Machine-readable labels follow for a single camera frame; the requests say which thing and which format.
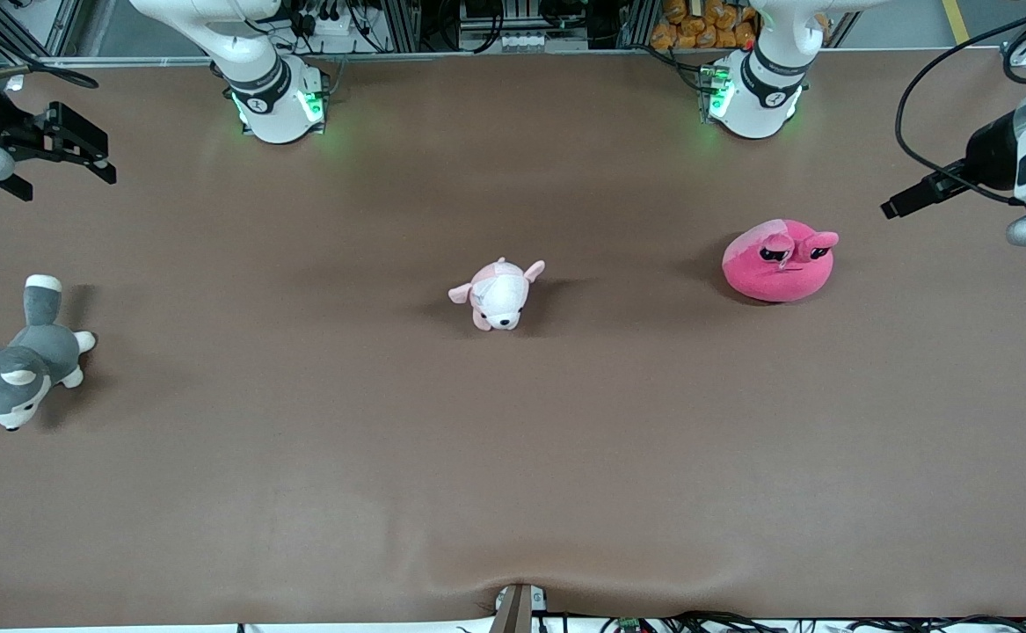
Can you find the white terminal block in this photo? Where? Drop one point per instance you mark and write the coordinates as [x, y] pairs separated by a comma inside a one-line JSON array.
[[530, 41]]

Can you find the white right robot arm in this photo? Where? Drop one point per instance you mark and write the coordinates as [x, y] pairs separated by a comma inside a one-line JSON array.
[[275, 110]]

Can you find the white power strip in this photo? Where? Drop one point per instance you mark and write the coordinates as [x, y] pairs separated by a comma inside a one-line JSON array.
[[341, 25]]

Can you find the metal clamp bracket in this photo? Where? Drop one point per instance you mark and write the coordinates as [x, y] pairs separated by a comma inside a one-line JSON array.
[[514, 611]]

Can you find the pink round plush toy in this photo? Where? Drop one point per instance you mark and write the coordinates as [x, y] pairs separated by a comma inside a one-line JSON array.
[[776, 277]]

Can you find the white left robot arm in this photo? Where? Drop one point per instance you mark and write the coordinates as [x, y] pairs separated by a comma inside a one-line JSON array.
[[754, 101]]

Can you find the orange packaged goods pile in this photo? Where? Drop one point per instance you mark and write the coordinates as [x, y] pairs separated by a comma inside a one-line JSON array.
[[697, 31]]

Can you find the white pink plush pig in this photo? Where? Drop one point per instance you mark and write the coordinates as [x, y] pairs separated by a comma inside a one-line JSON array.
[[499, 297]]

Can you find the grey white husky plush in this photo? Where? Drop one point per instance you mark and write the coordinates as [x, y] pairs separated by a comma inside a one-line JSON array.
[[33, 356]]

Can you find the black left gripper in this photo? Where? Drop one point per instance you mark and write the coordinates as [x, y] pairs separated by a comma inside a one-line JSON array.
[[989, 161]]

